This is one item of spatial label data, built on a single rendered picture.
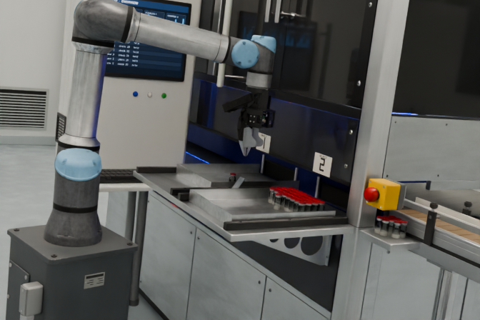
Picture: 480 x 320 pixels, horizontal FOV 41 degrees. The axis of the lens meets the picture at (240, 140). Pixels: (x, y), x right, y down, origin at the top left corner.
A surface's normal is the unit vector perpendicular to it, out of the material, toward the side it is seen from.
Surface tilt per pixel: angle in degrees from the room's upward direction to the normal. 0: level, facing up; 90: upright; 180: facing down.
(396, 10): 90
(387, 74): 90
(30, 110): 90
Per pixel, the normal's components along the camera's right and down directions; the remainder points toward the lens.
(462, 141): 0.50, 0.19
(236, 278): -0.86, -0.02
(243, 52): 0.27, 0.18
